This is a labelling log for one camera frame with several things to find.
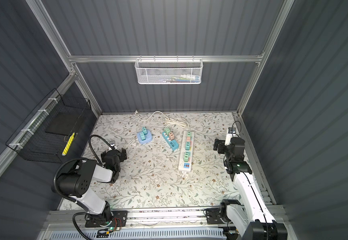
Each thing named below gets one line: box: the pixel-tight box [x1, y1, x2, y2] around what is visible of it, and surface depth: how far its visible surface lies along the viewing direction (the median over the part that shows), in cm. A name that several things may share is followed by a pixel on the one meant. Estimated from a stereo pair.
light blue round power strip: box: [137, 129, 153, 144], surface depth 104 cm
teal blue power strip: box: [162, 131, 179, 151], surface depth 102 cm
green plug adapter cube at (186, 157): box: [183, 153, 189, 162], surface depth 91 cm
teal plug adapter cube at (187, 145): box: [185, 141, 191, 151], surface depth 95 cm
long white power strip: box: [178, 130, 195, 172], surface depth 95 cm
